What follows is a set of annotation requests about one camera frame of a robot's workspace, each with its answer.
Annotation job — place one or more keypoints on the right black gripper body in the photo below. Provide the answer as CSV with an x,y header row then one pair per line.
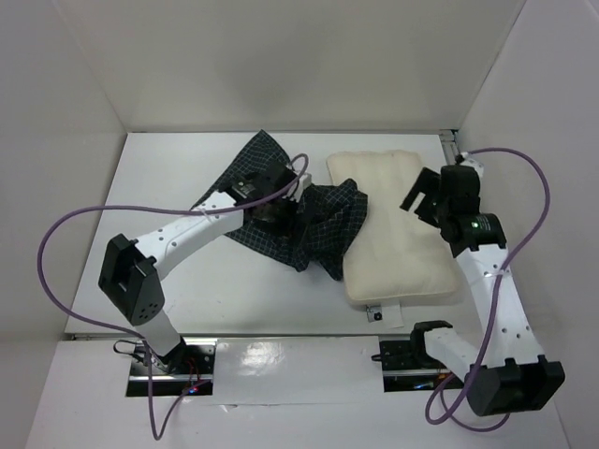
x,y
422,199

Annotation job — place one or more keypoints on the cream pillow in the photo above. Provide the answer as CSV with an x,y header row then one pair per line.
x,y
394,257

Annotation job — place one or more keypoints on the dark plaid pillowcase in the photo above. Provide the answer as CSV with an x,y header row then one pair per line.
x,y
327,222

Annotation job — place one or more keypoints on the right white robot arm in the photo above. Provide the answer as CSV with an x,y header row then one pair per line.
x,y
509,371

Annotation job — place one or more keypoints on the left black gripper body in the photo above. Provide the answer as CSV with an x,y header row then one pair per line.
x,y
278,218

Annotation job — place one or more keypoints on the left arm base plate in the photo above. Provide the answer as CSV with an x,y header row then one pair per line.
x,y
193,372

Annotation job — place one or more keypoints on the white pillow care label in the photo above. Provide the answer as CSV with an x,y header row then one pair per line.
x,y
389,315

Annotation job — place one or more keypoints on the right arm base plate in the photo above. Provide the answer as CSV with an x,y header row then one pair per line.
x,y
402,371

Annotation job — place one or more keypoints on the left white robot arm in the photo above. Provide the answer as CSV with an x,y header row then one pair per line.
x,y
133,269

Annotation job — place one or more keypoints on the aluminium rail right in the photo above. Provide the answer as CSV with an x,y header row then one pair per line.
x,y
449,145

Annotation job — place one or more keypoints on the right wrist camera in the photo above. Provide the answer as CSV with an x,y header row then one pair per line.
x,y
465,159

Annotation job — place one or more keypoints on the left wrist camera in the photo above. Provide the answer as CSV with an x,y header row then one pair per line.
x,y
296,192

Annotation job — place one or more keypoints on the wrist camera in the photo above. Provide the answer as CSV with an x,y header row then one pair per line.
x,y
296,192
465,159

